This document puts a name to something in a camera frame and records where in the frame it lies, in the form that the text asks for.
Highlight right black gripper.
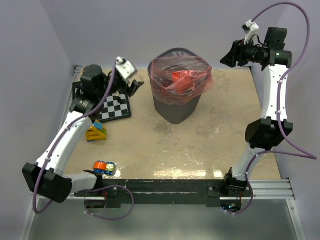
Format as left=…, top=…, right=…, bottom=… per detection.
left=220, top=37, right=267, bottom=69

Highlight red plastic trash bag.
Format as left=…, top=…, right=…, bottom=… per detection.
left=149, top=55, right=215, bottom=106

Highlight grey mesh trash bin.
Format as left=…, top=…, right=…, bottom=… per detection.
left=153, top=47, right=201, bottom=125

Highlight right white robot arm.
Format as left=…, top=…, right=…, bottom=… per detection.
left=220, top=21, right=294, bottom=197

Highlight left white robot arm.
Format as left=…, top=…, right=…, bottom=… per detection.
left=22, top=61, right=141, bottom=203

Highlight black white chessboard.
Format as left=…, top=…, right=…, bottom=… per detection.
left=68, top=81, right=132, bottom=123

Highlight yellow blue toy blocks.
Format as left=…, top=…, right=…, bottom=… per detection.
left=85, top=120, right=107, bottom=142

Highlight orange tape roll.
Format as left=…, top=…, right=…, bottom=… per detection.
left=93, top=160, right=107, bottom=174

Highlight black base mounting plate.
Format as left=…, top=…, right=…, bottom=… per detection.
left=74, top=179, right=253, bottom=208

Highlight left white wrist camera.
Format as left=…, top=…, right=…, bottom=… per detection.
left=115, top=56, right=138, bottom=82

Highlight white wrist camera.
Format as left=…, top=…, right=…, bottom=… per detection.
left=242, top=20, right=260, bottom=45
left=115, top=56, right=138, bottom=82

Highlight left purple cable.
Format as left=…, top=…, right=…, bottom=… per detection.
left=32, top=59, right=135, bottom=221

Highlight purple cable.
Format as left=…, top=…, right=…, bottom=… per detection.
left=224, top=1, right=318, bottom=216
left=32, top=59, right=135, bottom=221

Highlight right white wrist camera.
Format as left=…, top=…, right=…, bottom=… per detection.
left=242, top=20, right=260, bottom=45

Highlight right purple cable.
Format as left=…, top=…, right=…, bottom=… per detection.
left=224, top=1, right=318, bottom=216

